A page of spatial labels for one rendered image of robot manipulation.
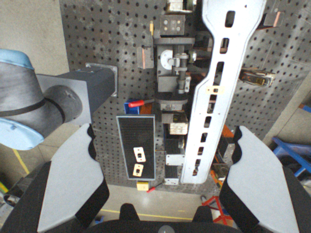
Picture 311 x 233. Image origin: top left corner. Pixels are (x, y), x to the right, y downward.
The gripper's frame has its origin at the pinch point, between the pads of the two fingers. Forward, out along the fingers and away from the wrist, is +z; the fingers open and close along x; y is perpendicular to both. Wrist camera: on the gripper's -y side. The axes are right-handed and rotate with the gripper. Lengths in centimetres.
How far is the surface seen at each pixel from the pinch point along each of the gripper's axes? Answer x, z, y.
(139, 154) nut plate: -8.6, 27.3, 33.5
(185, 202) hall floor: 65, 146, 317
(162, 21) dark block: 0.0, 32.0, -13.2
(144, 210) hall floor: -37, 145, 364
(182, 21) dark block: 5.6, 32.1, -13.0
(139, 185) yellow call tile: -10, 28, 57
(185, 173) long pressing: 18, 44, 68
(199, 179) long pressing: 29, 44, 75
